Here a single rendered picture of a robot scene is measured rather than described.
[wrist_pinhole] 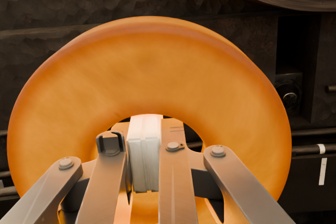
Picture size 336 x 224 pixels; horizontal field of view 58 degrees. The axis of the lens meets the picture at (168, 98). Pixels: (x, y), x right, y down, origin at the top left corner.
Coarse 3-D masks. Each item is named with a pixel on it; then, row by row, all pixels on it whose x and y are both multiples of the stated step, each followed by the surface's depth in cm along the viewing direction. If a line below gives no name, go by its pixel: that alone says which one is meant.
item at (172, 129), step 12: (168, 120) 16; (168, 132) 15; (180, 132) 15; (192, 156) 13; (192, 168) 12; (204, 168) 12; (192, 180) 12; (204, 180) 12; (204, 192) 13; (216, 192) 12
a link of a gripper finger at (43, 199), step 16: (64, 160) 12; (80, 160) 13; (48, 176) 12; (64, 176) 12; (32, 192) 11; (48, 192) 11; (64, 192) 11; (16, 208) 10; (32, 208) 10; (48, 208) 10
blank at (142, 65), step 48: (96, 48) 14; (144, 48) 14; (192, 48) 14; (48, 96) 14; (96, 96) 15; (144, 96) 15; (192, 96) 15; (240, 96) 15; (48, 144) 16; (240, 144) 16; (288, 144) 16
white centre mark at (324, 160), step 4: (320, 144) 39; (320, 148) 38; (324, 148) 38; (320, 152) 38; (324, 160) 38; (324, 164) 38; (320, 168) 39; (324, 168) 38; (320, 172) 39; (324, 172) 39; (320, 176) 39; (320, 180) 39; (320, 184) 39
